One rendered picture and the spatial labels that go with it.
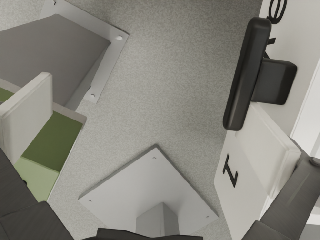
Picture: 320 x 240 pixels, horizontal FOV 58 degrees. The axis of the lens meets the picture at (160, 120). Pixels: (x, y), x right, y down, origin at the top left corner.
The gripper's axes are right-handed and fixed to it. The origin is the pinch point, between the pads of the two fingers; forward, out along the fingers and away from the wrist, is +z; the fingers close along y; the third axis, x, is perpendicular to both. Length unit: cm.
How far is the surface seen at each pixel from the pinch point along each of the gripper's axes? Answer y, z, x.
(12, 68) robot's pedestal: -22.3, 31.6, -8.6
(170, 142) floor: 16, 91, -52
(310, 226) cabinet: 43, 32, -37
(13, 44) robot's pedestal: -27, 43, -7
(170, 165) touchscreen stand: 17, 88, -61
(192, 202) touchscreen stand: 31, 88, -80
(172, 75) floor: 12, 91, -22
